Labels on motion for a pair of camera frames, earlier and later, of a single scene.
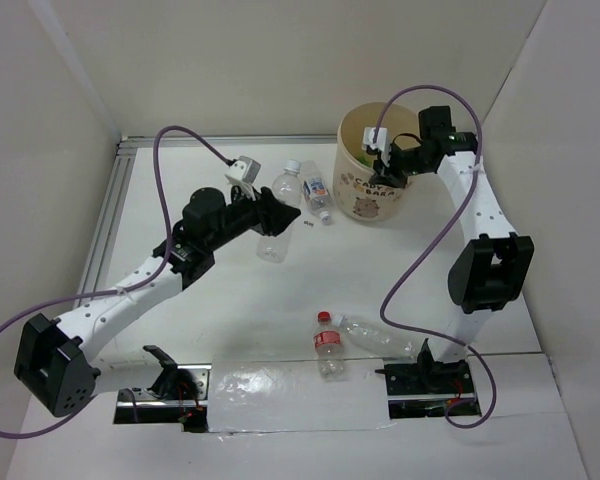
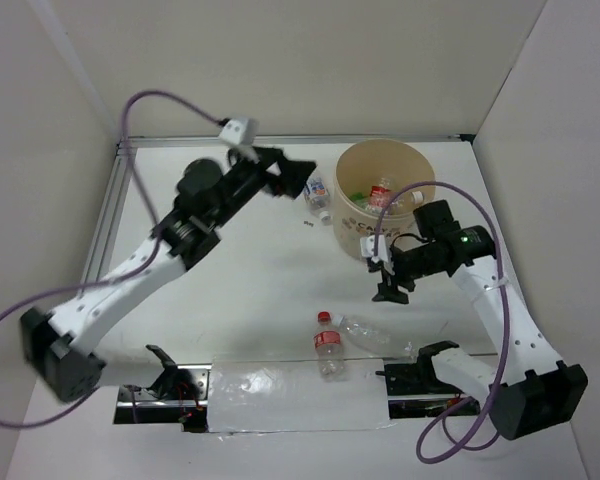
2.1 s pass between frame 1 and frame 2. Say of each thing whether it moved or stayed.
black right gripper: moved
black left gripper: moved
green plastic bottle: moved
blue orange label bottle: stayed
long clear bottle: moved
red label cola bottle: stayed
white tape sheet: stayed
